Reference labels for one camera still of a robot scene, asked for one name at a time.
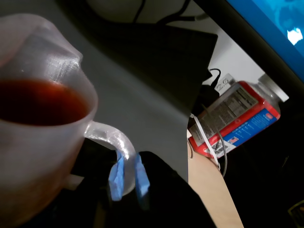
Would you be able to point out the small clear label card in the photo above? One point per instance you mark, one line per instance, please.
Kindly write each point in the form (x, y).
(224, 84)

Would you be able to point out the red drink bottle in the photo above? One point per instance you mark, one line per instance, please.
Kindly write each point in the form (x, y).
(249, 123)

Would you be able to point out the reddish brown tea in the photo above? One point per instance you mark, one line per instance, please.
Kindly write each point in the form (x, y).
(40, 102)

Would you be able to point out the translucent pink plastic kettle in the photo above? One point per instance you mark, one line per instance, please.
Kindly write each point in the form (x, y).
(35, 166)

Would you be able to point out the computer monitor blue screen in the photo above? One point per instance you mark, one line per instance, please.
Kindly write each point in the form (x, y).
(273, 23)

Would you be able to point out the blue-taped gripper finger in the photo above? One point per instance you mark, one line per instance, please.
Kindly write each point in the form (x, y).
(116, 180)
(166, 202)

